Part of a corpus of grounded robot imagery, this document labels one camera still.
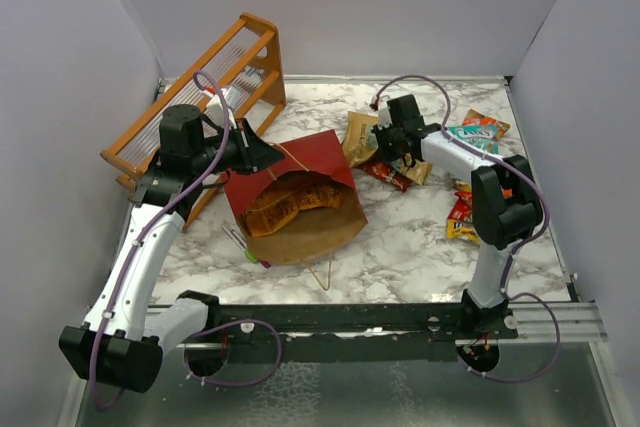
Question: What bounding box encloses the gold snack bag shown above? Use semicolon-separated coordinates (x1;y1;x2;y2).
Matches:
342;111;433;185

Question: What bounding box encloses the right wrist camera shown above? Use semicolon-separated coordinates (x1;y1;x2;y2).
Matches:
370;98;393;129

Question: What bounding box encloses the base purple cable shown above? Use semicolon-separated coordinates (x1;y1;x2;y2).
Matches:
183;318;282;388
457;291;562;384

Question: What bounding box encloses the yellow pink candy bag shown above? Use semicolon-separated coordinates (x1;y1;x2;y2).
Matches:
451;178;472;192

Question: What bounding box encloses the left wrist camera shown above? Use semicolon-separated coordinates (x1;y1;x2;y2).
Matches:
205;86;244;118

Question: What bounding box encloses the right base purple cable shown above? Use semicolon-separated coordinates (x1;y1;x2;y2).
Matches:
457;291;562;384

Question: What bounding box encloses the red brown paper bag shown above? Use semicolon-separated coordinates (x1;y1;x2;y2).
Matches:
225;130;368;265

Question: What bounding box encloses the orange chips bag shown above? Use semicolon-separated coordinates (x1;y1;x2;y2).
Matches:
462;109;511;141

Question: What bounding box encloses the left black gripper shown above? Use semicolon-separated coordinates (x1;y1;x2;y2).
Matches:
192;117;286;177

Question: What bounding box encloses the orange wooden rack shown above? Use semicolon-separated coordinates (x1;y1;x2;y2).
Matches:
101;13;286;234

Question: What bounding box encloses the teal snack bag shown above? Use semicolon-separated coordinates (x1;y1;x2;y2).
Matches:
448;124;499;154

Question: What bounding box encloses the red snack bag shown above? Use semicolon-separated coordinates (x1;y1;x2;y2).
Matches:
448;197;473;223

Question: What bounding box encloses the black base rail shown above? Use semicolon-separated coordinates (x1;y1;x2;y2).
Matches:
182;291;517;363

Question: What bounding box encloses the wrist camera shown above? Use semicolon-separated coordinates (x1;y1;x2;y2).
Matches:
205;86;244;118
370;98;393;129

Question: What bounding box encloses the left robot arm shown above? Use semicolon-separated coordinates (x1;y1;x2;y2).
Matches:
59;104;284;393

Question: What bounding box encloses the green marker pen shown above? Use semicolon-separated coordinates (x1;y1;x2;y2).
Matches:
221;224;259;264

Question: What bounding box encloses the red doritos bag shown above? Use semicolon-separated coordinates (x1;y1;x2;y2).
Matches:
357;160;412;192

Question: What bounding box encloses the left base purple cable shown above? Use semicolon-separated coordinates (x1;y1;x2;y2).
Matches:
183;318;282;388

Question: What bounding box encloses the yellow m&m bag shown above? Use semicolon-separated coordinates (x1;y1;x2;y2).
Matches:
446;219;480;243

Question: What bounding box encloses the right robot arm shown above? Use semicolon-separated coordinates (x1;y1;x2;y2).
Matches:
372;95;544;338

